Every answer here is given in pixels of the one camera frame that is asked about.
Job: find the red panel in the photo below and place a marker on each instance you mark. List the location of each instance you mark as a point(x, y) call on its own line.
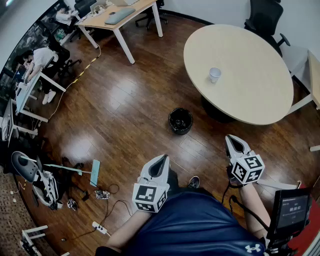
point(315, 225)

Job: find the teal flat mop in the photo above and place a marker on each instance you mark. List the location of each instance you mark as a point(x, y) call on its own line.
point(95, 172)

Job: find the spare gripper on floor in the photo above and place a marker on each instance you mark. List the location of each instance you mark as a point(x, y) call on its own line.
point(72, 203)
point(103, 194)

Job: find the person's right grey shoe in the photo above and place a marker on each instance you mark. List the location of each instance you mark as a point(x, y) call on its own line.
point(193, 182)

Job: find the grey laptop sleeve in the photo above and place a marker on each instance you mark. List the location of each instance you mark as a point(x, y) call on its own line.
point(120, 15)

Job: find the white table leg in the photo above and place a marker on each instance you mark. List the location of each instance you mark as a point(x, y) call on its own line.
point(277, 185)

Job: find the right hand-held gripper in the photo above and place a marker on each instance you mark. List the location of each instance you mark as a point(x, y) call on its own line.
point(252, 172)

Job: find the person's right forearm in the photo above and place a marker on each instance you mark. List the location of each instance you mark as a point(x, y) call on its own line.
point(255, 205)

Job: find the black office chair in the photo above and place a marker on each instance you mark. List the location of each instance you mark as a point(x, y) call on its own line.
point(152, 15)
point(265, 20)

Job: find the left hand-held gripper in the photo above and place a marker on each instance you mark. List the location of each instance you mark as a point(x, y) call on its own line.
point(146, 197)

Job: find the grey clog shoe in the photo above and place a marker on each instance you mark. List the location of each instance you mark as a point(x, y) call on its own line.
point(23, 165)

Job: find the beige desk with white legs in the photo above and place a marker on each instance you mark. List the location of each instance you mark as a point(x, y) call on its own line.
point(313, 82)

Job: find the round beige table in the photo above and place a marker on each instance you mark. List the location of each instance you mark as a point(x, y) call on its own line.
point(240, 55)

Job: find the person's black trousers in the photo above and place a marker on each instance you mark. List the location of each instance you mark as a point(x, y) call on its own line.
point(173, 180)

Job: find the person's left forearm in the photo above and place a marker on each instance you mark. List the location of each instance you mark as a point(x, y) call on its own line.
point(130, 227)

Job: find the chest-mounted black screen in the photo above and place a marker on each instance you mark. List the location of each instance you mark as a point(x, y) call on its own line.
point(292, 210)

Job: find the wooden desk with white legs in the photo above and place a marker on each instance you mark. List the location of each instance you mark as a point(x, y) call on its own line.
point(125, 17)

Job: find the white paper cup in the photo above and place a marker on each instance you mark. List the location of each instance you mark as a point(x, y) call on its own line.
point(214, 76)

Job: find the white power strip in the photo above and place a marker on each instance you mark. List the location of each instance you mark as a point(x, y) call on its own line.
point(100, 227)

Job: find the black trash bin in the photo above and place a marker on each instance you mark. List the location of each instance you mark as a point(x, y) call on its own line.
point(180, 128)

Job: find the person's navy shirt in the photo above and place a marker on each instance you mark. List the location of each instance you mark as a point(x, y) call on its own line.
point(195, 225)

